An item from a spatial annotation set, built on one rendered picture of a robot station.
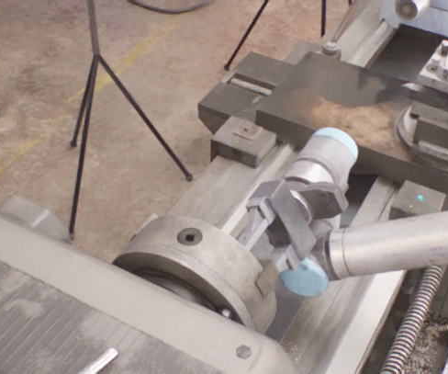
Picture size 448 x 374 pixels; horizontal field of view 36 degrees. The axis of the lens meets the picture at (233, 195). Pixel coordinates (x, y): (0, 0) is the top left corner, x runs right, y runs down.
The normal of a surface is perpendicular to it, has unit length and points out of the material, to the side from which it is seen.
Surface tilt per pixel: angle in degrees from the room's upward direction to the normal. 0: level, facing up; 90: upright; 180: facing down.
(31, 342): 0
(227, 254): 23
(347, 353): 35
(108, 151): 0
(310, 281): 92
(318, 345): 0
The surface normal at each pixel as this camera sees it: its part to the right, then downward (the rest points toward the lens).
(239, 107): 0.04, -0.73
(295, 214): 0.76, -0.10
